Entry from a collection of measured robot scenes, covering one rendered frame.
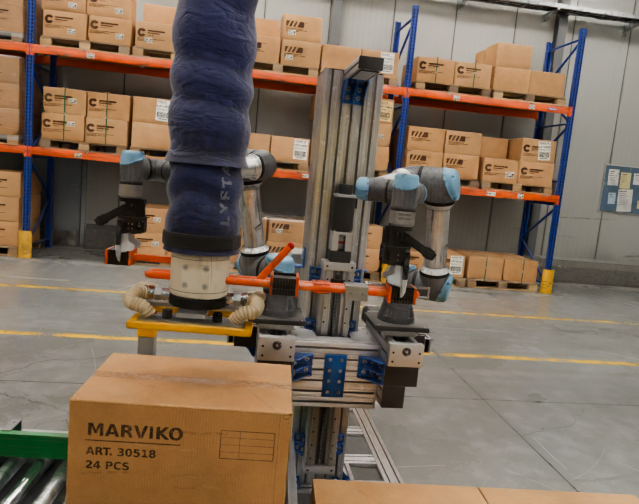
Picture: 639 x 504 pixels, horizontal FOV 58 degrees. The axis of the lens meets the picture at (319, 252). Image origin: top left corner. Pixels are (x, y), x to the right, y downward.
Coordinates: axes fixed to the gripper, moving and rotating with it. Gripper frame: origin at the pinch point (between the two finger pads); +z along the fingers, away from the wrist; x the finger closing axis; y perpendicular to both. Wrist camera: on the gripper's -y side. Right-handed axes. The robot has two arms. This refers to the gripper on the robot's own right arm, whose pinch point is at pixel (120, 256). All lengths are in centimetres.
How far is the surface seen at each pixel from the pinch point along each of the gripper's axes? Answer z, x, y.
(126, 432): 40, -45, 16
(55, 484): 72, -19, -12
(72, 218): 81, 791, -294
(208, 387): 32, -30, 35
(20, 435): 63, -5, -29
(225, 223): -18, -34, 37
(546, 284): 112, 709, 492
